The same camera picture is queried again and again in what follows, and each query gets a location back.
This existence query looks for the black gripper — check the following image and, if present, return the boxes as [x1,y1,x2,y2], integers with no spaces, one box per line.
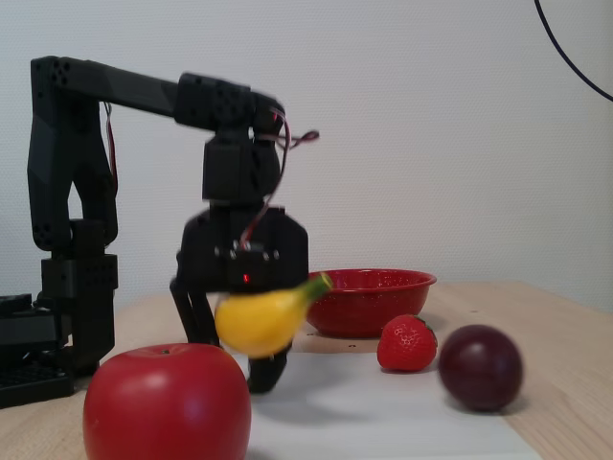
[169,205,310,395]

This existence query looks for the yellow plastic banana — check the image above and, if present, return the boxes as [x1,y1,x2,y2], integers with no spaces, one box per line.
[214,271,334,360]

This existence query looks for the dark purple plastic plum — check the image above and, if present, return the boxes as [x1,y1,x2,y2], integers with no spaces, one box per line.
[438,324,525,412]

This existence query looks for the red speckled bowl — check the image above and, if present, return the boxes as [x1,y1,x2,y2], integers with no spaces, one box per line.
[306,268,438,338]

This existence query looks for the red plastic apple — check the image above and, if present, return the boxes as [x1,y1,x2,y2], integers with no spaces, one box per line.
[82,343,253,460]

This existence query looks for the white paper sheet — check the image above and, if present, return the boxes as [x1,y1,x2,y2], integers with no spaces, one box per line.
[224,352,545,460]

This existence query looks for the red plastic strawberry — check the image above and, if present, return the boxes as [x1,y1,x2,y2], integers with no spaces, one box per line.
[376,313,439,373]

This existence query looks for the black base clamp plate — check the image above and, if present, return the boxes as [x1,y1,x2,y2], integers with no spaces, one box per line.
[0,294,76,411]

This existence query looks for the red white gripper wires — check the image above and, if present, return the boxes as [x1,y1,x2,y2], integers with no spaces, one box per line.
[238,107,321,251]

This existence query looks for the red arm wire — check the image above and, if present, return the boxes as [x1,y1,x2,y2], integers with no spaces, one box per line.
[102,102,121,196]

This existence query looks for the thin black hanging cable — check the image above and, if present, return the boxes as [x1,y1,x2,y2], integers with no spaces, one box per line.
[533,0,613,104]

